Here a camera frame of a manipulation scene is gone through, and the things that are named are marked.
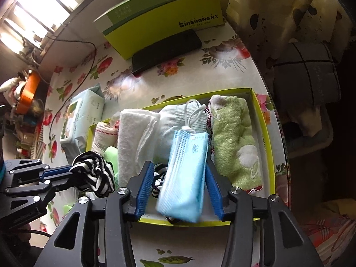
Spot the small bright green cloth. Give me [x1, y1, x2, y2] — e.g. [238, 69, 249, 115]
[104, 146, 122, 190]

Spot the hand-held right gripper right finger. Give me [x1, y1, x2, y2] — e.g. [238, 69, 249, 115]
[205, 161, 325, 267]

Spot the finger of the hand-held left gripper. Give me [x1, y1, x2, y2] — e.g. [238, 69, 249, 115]
[9, 158, 74, 180]
[5, 172, 80, 198]

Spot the pale green sock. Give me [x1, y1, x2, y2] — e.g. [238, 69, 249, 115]
[158, 104, 208, 151]

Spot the green towel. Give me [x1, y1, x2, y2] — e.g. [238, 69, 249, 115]
[207, 95, 263, 195]

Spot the lime cardboard tray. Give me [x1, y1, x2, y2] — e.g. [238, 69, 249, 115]
[86, 87, 277, 227]

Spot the window frame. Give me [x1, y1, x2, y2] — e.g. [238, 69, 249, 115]
[0, 0, 103, 62]

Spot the colourful patterned cloth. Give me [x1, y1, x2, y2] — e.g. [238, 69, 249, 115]
[300, 199, 356, 259]

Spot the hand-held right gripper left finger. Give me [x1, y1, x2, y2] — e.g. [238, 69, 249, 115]
[42, 160, 155, 267]

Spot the orange basket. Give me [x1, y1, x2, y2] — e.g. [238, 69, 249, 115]
[15, 71, 42, 115]

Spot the black cable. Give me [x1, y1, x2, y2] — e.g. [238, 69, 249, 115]
[42, 37, 97, 144]

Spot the lime green shoe box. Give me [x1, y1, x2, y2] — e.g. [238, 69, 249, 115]
[103, 0, 225, 61]

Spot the green white carton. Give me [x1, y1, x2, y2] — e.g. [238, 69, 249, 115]
[93, 0, 208, 34]

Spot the grey plastic bin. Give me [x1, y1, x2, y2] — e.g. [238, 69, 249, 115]
[281, 104, 334, 159]

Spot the grey checked cushion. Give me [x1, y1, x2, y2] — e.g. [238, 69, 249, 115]
[273, 42, 341, 106]

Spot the beige sock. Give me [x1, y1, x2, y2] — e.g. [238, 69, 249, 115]
[92, 122, 120, 159]

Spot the clear plastic bag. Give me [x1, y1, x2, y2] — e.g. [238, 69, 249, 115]
[110, 113, 122, 130]

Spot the black smartphone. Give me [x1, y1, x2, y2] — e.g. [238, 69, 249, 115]
[131, 30, 203, 74]

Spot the blue face mask pack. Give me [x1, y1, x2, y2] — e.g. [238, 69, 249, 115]
[156, 99, 210, 224]

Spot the floral tablecloth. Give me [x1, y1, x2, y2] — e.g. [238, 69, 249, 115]
[36, 19, 291, 267]

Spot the cream spotted curtain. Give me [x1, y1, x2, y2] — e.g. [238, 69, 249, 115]
[225, 0, 348, 70]

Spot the wet wipes pack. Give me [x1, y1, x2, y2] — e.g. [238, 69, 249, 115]
[59, 83, 106, 152]

